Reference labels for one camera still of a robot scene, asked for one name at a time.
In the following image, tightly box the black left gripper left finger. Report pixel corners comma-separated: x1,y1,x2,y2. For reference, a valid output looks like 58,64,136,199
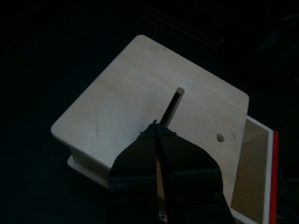
106,120,162,224

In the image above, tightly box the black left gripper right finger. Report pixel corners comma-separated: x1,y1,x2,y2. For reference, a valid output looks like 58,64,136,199
155,122,237,224

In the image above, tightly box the white box with red edge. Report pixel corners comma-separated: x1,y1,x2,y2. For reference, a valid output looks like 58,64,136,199
229,115,281,224

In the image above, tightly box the light wooden box with slot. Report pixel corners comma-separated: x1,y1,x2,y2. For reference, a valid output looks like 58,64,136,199
51,34,250,207

